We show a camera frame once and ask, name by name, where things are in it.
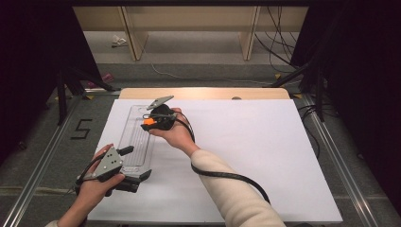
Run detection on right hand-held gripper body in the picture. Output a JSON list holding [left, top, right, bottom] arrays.
[[146, 95, 178, 131]]

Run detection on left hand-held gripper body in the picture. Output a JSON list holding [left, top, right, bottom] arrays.
[[75, 146, 141, 197]]

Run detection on clear plastic tray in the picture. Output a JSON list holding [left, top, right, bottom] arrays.
[[116, 104, 156, 178]]

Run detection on person's right hand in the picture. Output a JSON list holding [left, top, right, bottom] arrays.
[[148, 107, 201, 158]]

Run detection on person's left hand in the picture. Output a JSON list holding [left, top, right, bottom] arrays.
[[75, 143, 126, 211]]

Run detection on black tape floor mark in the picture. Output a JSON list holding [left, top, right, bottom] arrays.
[[70, 118, 94, 141]]

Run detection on pink object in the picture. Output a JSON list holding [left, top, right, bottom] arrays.
[[87, 72, 114, 90]]

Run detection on white crumpled paper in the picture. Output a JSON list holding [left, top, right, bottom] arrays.
[[111, 34, 128, 48]]

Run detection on black metal stand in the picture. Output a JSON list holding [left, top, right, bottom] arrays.
[[56, 66, 121, 126], [270, 60, 326, 123]]

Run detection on white table cover sheet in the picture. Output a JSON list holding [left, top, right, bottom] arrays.
[[87, 98, 344, 225]]

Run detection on wooden shelf unit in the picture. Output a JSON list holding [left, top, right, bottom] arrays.
[[72, 6, 309, 62]]

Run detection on black curtain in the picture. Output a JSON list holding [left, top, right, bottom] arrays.
[[289, 0, 401, 207], [0, 0, 102, 159]]

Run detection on left hand-held gripper cable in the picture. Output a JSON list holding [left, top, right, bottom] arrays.
[[75, 152, 107, 187]]

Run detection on hand-held gripper cable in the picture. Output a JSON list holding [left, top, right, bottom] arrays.
[[75, 152, 107, 187], [172, 110, 272, 205]]

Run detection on aluminium floor rail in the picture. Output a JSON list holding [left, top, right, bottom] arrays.
[[0, 89, 121, 227], [294, 94, 381, 227]]

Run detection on right hand-held gripper cable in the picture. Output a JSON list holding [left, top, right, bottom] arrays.
[[172, 110, 272, 205]]

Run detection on black floor cables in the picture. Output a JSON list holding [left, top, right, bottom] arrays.
[[253, 6, 301, 74]]

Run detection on thin black cable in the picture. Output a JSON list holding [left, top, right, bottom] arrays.
[[297, 103, 322, 160]]

